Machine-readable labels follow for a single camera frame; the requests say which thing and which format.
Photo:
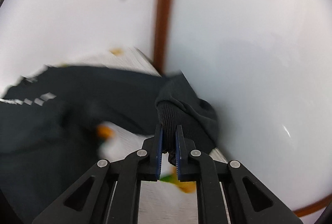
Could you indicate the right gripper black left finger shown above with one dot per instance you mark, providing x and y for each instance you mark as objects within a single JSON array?
[{"x": 109, "y": 192}]

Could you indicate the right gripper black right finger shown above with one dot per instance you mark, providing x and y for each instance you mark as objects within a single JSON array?
[{"x": 227, "y": 192}]

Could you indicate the black sweatshirt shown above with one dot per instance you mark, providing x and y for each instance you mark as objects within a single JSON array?
[{"x": 49, "y": 127}]

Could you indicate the fruit-print tablecloth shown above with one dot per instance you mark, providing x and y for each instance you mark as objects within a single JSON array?
[{"x": 164, "y": 201}]

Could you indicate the brown wooden door frame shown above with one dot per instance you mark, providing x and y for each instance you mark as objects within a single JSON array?
[{"x": 162, "y": 21}]

